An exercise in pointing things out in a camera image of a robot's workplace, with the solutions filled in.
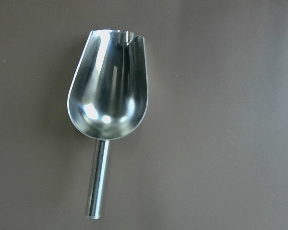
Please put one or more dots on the metal ice scoop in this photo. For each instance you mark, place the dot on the metal ice scoop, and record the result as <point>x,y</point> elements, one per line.
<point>108,98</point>

